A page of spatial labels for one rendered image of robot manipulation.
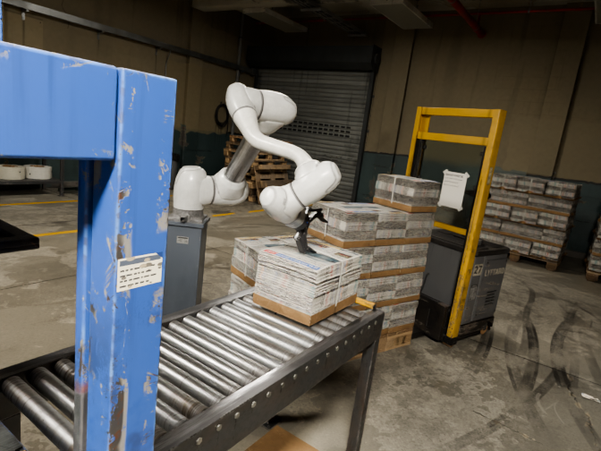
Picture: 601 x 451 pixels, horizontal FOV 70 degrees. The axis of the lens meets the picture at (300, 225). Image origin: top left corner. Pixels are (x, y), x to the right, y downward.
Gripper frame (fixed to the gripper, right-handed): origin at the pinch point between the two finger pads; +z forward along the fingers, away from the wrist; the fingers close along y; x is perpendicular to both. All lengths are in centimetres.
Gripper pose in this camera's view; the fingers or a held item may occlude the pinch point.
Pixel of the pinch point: (317, 235)
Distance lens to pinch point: 180.2
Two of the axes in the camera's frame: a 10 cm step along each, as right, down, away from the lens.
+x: 8.1, 2.2, -5.4
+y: -3.7, 9.1, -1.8
